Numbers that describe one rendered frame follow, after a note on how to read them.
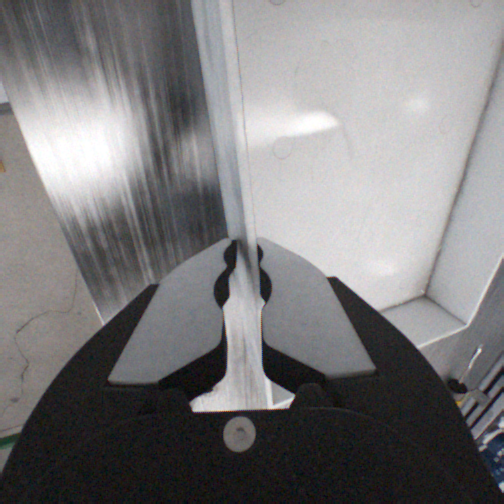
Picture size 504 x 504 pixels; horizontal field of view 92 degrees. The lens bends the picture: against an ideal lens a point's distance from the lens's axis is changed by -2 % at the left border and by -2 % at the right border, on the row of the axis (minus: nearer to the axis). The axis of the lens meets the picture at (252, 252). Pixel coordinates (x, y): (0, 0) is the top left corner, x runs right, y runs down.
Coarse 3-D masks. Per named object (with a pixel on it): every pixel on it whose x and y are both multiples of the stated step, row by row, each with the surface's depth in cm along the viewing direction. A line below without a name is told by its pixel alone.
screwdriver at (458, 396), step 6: (480, 348) 36; (474, 354) 37; (474, 360) 37; (468, 366) 38; (462, 378) 40; (450, 384) 42; (456, 384) 41; (462, 384) 41; (450, 390) 42; (456, 390) 41; (462, 390) 41; (456, 396) 41; (462, 396) 41; (456, 402) 42
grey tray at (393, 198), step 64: (192, 0) 10; (256, 0) 11; (320, 0) 11; (384, 0) 12; (448, 0) 13; (256, 64) 12; (320, 64) 13; (384, 64) 14; (448, 64) 15; (256, 128) 13; (320, 128) 14; (384, 128) 16; (448, 128) 17; (256, 192) 15; (320, 192) 16; (384, 192) 18; (448, 192) 20; (256, 256) 11; (320, 256) 19; (384, 256) 21; (448, 256) 23; (256, 320) 14; (448, 320) 23
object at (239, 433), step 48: (144, 432) 5; (192, 432) 5; (240, 432) 5; (288, 432) 4; (336, 432) 4; (384, 432) 4; (48, 480) 4; (96, 480) 4; (144, 480) 4; (192, 480) 4; (240, 480) 4; (288, 480) 4; (336, 480) 4; (384, 480) 4; (432, 480) 4
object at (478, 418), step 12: (492, 372) 48; (480, 384) 50; (492, 384) 48; (492, 396) 48; (468, 408) 53; (480, 408) 51; (492, 408) 48; (468, 420) 54; (480, 420) 51; (492, 420) 50; (480, 432) 52
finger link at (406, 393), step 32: (352, 320) 7; (384, 320) 7; (384, 352) 6; (416, 352) 6; (352, 384) 6; (384, 384) 6; (416, 384) 6; (384, 416) 5; (416, 416) 5; (448, 416) 5; (448, 448) 4; (480, 480) 4
